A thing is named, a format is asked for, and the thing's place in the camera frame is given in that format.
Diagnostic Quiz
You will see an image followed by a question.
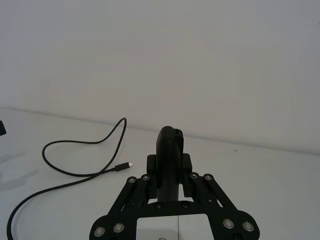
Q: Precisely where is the black cable with silver plug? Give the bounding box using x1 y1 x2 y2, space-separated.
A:
6 117 133 240

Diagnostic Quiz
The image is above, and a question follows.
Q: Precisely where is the white table cloth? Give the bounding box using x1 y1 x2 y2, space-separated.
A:
0 106 320 240

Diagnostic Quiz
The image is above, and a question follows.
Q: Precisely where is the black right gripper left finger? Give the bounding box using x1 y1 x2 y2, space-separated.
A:
90 154 158 240

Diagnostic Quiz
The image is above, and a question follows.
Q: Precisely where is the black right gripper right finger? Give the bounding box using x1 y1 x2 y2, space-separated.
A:
183 153 261 240

